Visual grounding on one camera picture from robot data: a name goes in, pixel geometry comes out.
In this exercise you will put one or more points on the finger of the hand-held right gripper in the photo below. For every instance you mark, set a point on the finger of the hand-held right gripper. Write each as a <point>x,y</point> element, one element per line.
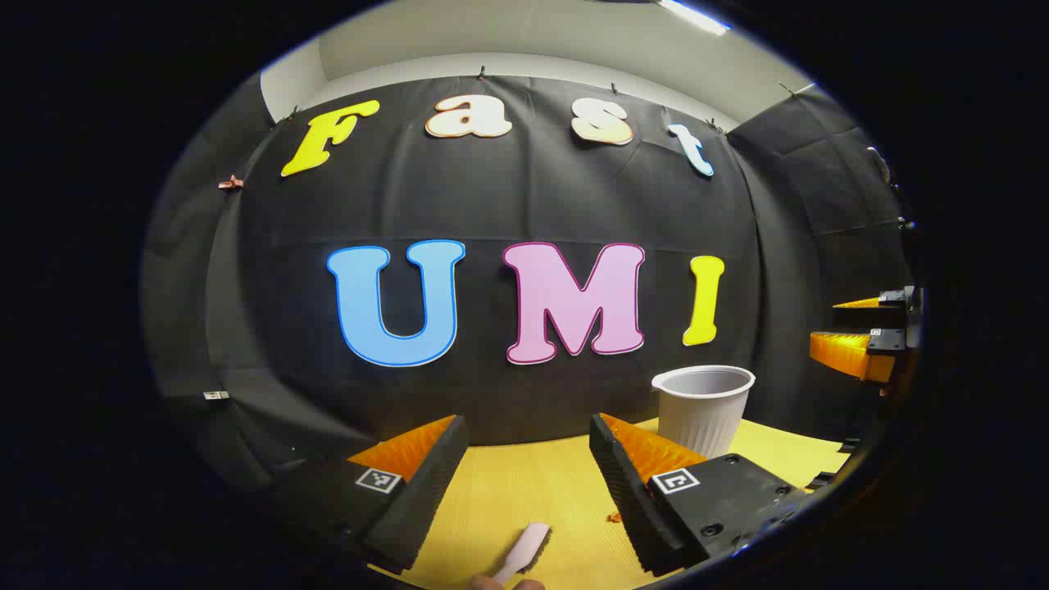
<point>869,316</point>
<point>844,352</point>

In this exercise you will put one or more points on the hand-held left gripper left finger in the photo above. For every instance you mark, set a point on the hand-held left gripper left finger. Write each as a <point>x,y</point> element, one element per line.
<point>414,492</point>

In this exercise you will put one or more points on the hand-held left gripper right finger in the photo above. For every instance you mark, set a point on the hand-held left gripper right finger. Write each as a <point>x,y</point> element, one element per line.
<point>627,483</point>

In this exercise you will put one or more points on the white ribbed garbage bin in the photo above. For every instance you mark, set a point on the white ribbed garbage bin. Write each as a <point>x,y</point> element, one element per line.
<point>705,406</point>

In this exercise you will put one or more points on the small pink broom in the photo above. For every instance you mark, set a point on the small pink broom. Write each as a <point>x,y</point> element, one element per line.
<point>524,553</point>

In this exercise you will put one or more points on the yellow wooden desktop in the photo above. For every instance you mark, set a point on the yellow wooden desktop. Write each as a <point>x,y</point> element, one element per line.
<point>524,492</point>

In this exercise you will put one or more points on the ceiling light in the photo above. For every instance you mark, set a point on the ceiling light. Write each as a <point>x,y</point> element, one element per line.
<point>695,16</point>

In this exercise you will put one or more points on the red cloth clip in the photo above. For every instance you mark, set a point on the red cloth clip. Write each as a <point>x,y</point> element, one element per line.
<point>231,183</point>

